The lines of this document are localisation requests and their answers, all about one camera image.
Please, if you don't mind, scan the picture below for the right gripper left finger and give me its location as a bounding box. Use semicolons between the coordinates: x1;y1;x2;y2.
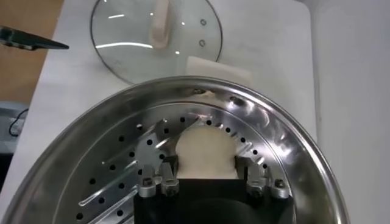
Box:
138;155;181;199

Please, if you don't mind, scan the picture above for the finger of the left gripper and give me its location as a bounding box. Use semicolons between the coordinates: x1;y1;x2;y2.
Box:
0;26;70;52

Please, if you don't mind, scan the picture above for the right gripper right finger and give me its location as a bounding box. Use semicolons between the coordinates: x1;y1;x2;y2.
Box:
235;155;290;200

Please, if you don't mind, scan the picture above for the white steamed baozi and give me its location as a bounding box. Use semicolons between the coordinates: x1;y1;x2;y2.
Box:
175;126;240;180

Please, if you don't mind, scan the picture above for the glass pot lid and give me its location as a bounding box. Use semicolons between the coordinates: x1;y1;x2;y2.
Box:
90;0;224;85

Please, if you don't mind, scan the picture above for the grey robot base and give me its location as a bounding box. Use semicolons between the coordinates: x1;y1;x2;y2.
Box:
0;101;30;155

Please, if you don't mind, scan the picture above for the perforated steel steamer basket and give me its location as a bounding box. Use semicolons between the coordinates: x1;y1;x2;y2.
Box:
0;56;350;224

